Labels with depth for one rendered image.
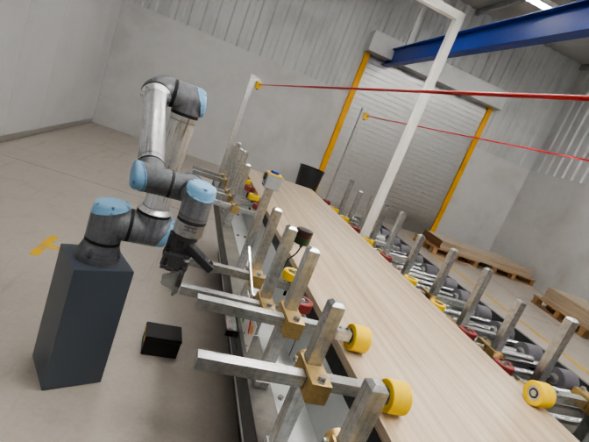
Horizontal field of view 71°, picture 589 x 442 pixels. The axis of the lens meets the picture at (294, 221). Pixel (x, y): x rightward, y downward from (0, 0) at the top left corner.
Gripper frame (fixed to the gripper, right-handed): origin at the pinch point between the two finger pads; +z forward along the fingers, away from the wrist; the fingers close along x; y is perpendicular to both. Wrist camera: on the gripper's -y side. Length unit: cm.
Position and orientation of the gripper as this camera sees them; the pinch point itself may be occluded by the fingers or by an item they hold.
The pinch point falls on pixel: (174, 292)
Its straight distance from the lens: 141.6
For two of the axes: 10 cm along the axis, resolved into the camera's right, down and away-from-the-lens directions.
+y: -9.1, -2.8, -3.0
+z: -3.5, 9.1, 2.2
